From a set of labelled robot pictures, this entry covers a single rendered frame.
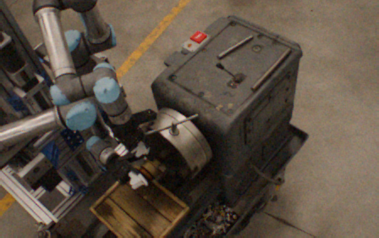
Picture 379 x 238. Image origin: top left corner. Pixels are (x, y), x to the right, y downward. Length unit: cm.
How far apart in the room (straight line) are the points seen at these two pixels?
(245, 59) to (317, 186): 134
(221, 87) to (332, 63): 201
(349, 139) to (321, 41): 105
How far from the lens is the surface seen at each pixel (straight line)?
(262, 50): 181
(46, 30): 144
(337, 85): 339
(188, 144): 158
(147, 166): 165
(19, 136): 164
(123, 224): 183
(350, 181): 291
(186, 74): 173
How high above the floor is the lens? 252
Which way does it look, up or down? 52 degrees down
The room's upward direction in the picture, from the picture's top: 12 degrees counter-clockwise
